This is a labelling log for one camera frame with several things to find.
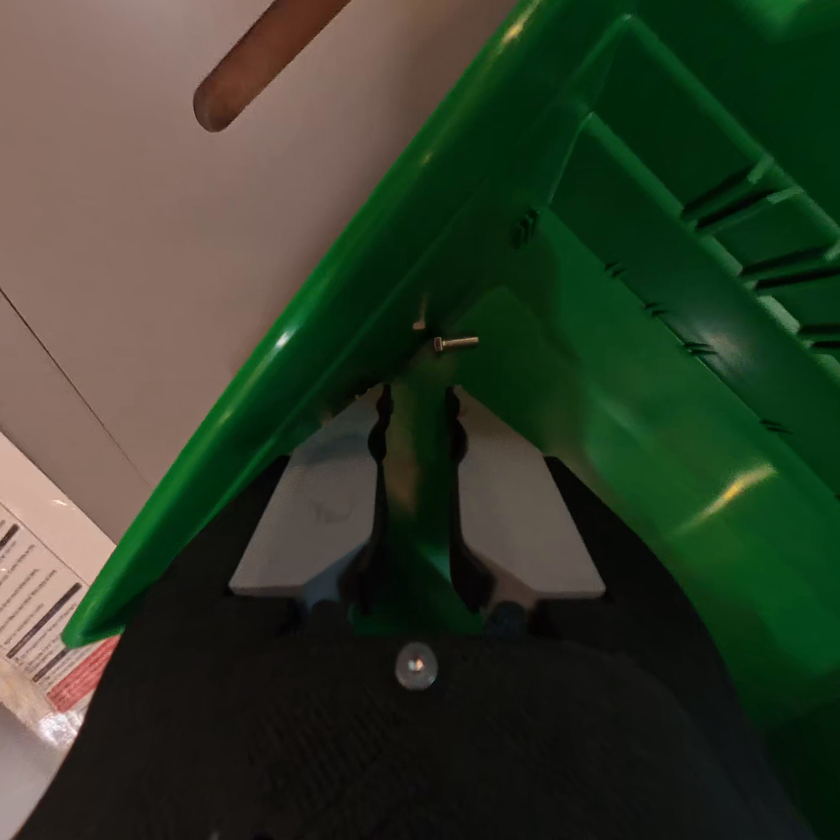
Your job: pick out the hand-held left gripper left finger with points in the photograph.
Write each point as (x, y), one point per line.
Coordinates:
(308, 518)

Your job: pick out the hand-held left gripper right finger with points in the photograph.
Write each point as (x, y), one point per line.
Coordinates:
(525, 518)

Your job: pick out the green plastic bin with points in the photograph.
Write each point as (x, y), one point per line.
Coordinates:
(656, 394)

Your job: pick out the silver bolt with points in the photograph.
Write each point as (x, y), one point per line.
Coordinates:
(456, 342)

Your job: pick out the printed leaflet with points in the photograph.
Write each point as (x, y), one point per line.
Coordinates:
(39, 590)

